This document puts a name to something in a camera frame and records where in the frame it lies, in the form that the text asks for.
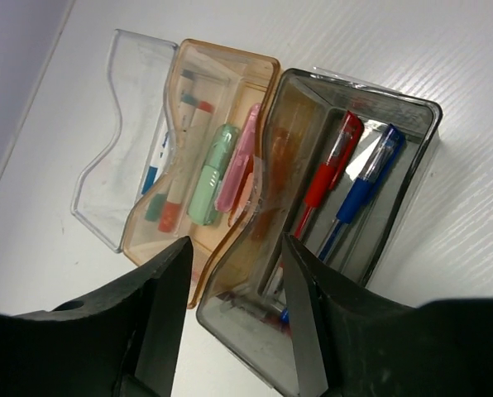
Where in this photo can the blue ballpoint pen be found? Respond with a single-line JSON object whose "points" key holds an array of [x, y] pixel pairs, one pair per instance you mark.
{"points": [[364, 187]]}

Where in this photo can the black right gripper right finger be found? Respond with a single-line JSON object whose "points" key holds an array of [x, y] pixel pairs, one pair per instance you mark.
{"points": [[349, 341]]}

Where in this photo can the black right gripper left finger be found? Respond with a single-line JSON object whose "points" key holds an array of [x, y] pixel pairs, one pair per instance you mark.
{"points": [[121, 339]]}

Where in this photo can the white marker red cap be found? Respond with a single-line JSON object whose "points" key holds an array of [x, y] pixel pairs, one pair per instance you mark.
{"points": [[193, 138]]}

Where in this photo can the white marker blue cap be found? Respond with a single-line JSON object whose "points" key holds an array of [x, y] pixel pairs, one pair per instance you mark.
{"points": [[160, 155]]}

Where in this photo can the red gel pen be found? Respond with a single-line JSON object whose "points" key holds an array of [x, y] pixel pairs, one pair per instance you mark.
{"points": [[330, 171]]}

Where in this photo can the green correction tape pen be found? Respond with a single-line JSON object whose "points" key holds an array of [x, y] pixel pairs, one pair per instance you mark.
{"points": [[201, 209]]}

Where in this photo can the pink highlighter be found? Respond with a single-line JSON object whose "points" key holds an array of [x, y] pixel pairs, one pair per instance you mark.
{"points": [[238, 163]]}

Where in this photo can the orange highlighter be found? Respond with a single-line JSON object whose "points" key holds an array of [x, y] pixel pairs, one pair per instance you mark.
{"points": [[242, 199]]}

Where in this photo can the stationery organizer box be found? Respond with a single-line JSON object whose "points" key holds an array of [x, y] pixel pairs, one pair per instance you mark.
{"points": [[236, 283]]}

